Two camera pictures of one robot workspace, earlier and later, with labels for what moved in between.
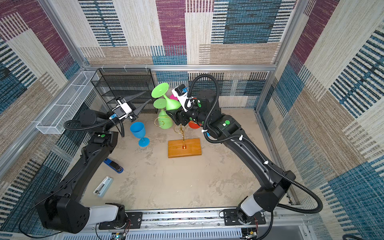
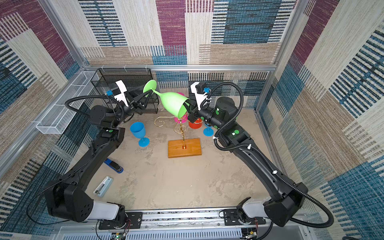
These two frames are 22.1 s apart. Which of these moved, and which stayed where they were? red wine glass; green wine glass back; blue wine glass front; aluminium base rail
Moved: green wine glass back
Stayed: aluminium base rail; red wine glass; blue wine glass front
